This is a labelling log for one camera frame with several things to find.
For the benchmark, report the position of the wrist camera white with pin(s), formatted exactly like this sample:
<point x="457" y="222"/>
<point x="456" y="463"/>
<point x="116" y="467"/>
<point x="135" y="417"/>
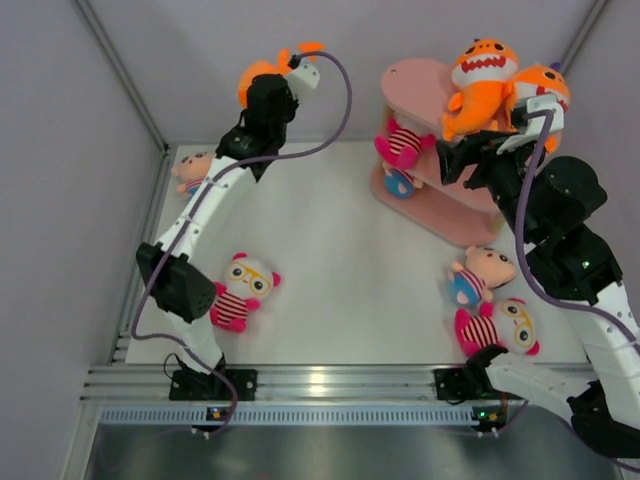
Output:
<point x="303" y="79"/>
<point x="534" y="119"/>

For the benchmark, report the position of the boy doll plush right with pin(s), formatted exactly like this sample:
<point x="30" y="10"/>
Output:
<point x="473" y="282"/>

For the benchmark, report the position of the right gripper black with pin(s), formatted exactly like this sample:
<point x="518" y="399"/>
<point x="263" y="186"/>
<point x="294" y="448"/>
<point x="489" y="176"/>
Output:
<point x="454" y="157"/>

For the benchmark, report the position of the aluminium rail front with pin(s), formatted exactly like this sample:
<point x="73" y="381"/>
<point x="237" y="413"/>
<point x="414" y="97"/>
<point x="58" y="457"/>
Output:
<point x="128" y="383"/>

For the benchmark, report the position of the panda plush yellow glasses right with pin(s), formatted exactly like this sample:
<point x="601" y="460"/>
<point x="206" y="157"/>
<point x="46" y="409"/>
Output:
<point x="507" y="323"/>

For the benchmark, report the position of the aluminium frame post left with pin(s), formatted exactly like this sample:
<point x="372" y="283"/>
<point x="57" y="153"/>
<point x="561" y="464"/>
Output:
<point x="98" y="32"/>

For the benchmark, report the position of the boy doll plush left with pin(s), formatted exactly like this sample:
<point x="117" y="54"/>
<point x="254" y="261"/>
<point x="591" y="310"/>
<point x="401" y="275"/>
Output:
<point x="191" y="172"/>

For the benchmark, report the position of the pink panda plush on shelf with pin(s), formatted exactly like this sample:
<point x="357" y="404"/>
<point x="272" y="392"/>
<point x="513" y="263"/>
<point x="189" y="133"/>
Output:
<point x="403" y="142"/>

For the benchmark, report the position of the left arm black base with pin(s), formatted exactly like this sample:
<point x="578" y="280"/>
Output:
<point x="189" y="385"/>

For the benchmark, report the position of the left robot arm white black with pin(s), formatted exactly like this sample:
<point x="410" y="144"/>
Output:
<point x="168" y="266"/>

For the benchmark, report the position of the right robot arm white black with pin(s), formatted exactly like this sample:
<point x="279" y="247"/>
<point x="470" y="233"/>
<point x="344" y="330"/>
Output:
<point x="568" y="266"/>

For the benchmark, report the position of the aluminium frame post right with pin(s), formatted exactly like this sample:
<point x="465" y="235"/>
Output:
<point x="578" y="39"/>

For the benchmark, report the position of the orange shark plush purple fin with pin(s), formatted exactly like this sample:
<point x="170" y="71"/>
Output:
<point x="533" y="81"/>

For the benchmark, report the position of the panda plush yellow glasses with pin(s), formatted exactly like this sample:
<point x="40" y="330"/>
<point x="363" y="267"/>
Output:
<point x="507" y="323"/>
<point x="246" y="285"/>

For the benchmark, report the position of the orange shark plush back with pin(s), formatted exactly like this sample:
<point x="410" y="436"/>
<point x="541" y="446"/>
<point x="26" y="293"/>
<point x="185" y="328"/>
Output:
<point x="279" y="67"/>

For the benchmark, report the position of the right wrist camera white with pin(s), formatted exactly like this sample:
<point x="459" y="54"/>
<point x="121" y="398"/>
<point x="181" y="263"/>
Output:
<point x="534" y="119"/>

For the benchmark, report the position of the aluminium frame post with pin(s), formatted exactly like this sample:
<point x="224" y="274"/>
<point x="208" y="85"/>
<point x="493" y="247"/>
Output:
<point x="98" y="32"/>
<point x="578" y="39"/>

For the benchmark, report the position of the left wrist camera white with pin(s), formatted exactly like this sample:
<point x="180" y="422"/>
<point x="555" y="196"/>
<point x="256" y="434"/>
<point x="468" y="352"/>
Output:
<point x="303" y="79"/>

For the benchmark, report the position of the panda plush yellow glasses left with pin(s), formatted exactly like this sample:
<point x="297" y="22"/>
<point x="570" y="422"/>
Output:
<point x="246" y="285"/>

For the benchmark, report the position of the pink three-tier shelf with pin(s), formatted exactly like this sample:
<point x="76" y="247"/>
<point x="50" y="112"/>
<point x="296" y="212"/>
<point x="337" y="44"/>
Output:
<point x="419" y="89"/>

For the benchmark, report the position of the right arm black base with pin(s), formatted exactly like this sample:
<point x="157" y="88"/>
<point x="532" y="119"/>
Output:
<point x="456" y="385"/>

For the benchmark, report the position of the boy doll plush on shelf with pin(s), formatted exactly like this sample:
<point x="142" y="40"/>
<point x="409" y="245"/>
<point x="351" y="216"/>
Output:
<point x="400" y="183"/>

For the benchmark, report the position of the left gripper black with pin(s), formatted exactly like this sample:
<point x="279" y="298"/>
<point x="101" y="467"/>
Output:
<point x="290" y="101"/>

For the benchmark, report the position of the white slotted cable duct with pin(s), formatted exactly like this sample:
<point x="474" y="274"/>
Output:
<point x="292" y="415"/>

